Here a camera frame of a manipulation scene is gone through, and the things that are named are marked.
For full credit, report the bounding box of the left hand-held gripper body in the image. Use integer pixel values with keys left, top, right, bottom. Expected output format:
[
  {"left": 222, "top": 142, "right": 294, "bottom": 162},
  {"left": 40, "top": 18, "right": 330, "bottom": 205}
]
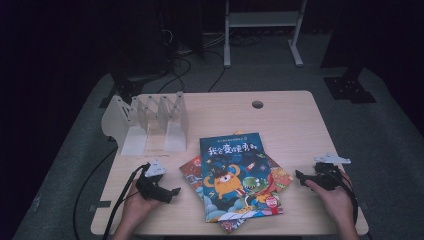
[{"left": 134, "top": 159, "right": 174, "bottom": 204}]

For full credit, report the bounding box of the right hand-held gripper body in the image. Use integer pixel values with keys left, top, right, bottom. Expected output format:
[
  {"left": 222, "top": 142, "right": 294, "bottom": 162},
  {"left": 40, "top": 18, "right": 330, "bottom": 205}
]
[{"left": 311, "top": 153, "right": 352, "bottom": 192}]

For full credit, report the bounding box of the colourful animals picture book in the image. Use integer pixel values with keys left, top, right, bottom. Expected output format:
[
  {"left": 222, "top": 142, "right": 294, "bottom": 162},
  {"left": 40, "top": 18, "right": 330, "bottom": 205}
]
[{"left": 179, "top": 130, "right": 295, "bottom": 235}]

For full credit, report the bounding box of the clear acrylic book rack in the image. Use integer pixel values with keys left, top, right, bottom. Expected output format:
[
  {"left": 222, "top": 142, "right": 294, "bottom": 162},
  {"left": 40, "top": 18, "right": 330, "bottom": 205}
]
[{"left": 101, "top": 91, "right": 190, "bottom": 157}]

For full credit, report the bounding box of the blue monster picture book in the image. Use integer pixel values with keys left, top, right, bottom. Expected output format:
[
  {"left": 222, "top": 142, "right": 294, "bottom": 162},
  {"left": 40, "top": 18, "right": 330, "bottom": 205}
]
[{"left": 199, "top": 132, "right": 285, "bottom": 224}]

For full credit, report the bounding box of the person's left hand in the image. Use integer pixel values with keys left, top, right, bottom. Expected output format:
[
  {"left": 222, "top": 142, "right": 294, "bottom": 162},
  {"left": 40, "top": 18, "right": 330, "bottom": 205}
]
[{"left": 119, "top": 179, "right": 164, "bottom": 230}]

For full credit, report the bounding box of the person's right hand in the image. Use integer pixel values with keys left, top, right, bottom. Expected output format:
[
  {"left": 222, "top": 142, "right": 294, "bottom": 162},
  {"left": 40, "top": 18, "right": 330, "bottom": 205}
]
[{"left": 304, "top": 171, "right": 356, "bottom": 230}]

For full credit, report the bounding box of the black stand base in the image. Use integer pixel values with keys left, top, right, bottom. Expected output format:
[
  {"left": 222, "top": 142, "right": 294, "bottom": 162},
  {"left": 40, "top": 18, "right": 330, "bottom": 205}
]
[{"left": 322, "top": 65, "right": 378, "bottom": 105}]

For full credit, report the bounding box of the dark stand foot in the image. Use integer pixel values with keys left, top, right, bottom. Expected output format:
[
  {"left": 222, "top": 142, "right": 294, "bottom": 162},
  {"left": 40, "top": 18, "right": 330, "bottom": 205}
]
[{"left": 99, "top": 68, "right": 145, "bottom": 109}]

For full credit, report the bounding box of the white metal stand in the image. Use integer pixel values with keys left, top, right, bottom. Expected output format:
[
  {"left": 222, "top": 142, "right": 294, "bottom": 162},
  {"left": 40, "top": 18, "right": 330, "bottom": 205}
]
[{"left": 223, "top": 0, "right": 309, "bottom": 69}]

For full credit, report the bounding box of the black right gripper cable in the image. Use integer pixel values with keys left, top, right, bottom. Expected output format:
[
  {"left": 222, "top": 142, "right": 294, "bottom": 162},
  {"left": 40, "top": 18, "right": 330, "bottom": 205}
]
[{"left": 328, "top": 165, "right": 360, "bottom": 228}]

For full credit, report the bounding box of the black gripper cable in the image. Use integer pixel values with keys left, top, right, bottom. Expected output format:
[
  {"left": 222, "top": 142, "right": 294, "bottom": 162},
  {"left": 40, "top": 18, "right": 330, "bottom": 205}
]
[
  {"left": 328, "top": 165, "right": 360, "bottom": 228},
  {"left": 101, "top": 162, "right": 151, "bottom": 240}
]

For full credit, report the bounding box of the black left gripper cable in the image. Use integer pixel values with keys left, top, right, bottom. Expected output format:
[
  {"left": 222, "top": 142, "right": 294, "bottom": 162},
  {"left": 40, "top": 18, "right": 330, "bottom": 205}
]
[{"left": 101, "top": 162, "right": 151, "bottom": 240}]

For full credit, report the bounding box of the black floor cable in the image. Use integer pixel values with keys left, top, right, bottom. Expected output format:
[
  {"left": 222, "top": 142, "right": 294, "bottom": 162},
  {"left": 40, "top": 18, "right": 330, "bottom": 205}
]
[
  {"left": 72, "top": 145, "right": 120, "bottom": 240},
  {"left": 156, "top": 55, "right": 193, "bottom": 95},
  {"left": 207, "top": 49, "right": 228, "bottom": 93}
]

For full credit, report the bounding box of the bundle of floor cables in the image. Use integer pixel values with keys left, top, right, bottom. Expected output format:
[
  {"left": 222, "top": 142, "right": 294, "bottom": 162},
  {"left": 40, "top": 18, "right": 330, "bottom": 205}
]
[{"left": 160, "top": 27, "right": 265, "bottom": 57}]

